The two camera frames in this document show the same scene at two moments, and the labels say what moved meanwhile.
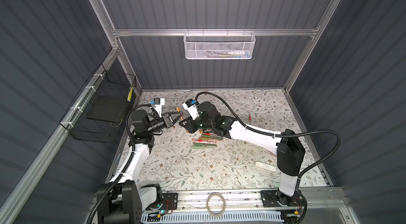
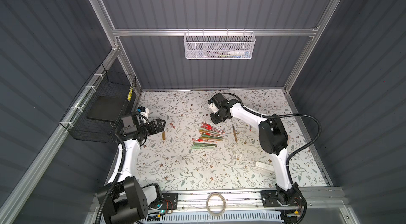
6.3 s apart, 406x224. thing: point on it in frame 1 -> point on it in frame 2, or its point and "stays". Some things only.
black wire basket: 96,115 stays
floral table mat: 181,158 stays
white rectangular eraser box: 265,166 stays
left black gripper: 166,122 -> 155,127
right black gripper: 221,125 -> 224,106
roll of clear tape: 223,208 stays
